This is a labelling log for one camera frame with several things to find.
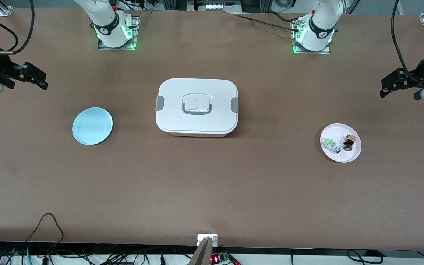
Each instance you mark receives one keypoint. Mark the circuit board red display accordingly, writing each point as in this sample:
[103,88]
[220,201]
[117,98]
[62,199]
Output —
[219,258]

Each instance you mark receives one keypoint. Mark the white plate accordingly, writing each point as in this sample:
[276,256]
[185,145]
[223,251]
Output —
[339,156]

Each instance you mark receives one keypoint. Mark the grey metal bar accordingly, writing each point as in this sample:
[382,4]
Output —
[202,254]

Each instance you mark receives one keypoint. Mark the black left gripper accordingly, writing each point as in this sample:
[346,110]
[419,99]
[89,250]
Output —
[419,76]

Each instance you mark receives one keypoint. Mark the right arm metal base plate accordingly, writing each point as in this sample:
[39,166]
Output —
[135,31]

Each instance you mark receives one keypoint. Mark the light blue round plate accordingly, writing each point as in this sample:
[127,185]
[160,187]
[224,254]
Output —
[92,126]

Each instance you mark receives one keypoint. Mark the orange and black switch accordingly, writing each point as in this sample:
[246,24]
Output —
[349,142]

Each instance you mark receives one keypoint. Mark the white mounting bracket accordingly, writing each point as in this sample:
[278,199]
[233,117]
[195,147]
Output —
[201,237]

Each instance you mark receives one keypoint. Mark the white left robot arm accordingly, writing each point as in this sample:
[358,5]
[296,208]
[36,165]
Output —
[320,25]

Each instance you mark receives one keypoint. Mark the green and white switch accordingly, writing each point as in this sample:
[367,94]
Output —
[331,144]

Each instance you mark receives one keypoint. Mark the white power strip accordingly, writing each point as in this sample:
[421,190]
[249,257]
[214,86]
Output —
[215,6]

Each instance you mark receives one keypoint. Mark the white lunch box grey clips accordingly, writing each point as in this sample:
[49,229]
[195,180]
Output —
[197,106]

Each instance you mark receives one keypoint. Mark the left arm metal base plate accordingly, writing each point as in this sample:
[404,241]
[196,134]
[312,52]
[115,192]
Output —
[296,49]

